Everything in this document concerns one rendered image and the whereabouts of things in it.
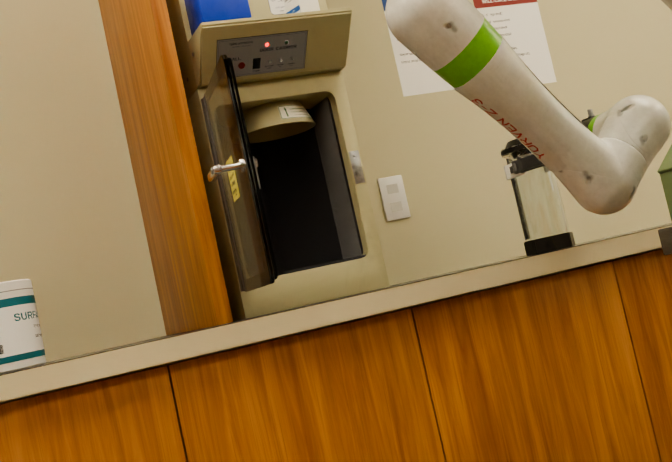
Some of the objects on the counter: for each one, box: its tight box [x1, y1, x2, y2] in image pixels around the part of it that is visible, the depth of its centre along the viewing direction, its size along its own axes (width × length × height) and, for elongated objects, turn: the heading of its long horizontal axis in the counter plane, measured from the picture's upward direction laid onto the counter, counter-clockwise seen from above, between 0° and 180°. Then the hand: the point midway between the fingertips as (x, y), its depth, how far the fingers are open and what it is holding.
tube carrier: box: [500, 143, 570, 242], centre depth 204 cm, size 11×11×21 cm
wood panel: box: [90, 0, 233, 335], centre depth 211 cm, size 49×3×140 cm, turn 133°
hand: (532, 166), depth 204 cm, fingers closed on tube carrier, 9 cm apart
